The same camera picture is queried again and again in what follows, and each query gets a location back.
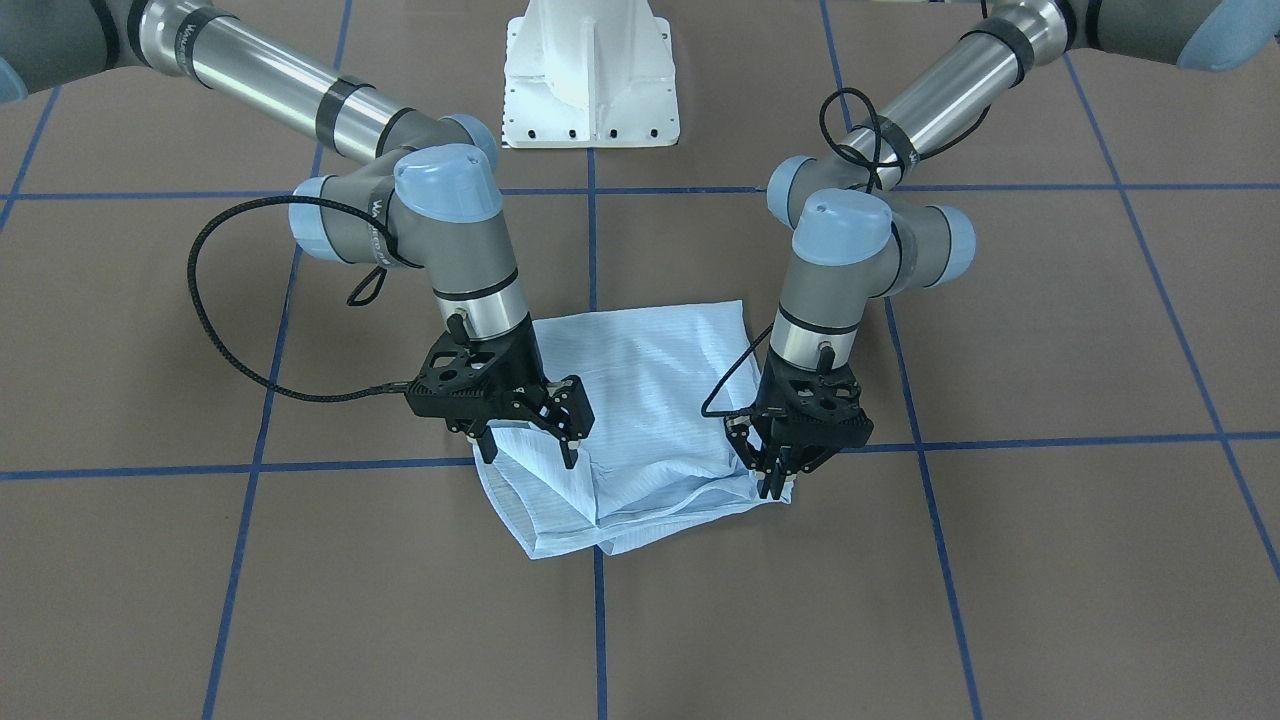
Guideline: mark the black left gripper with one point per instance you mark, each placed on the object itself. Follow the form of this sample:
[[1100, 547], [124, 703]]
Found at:
[[771, 381]]

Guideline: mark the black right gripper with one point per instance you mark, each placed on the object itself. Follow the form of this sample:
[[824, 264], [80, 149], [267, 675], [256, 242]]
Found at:
[[524, 371]]

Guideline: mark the light blue button shirt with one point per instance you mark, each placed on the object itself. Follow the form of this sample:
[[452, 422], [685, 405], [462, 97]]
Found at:
[[652, 465]]

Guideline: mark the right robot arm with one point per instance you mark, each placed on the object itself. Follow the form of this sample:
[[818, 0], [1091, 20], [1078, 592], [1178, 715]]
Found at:
[[106, 371]]

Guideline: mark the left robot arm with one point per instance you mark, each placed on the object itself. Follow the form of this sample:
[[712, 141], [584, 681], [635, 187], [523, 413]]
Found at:
[[1120, 317]]

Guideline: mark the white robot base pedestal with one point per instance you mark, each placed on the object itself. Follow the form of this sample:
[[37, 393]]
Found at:
[[589, 75]]

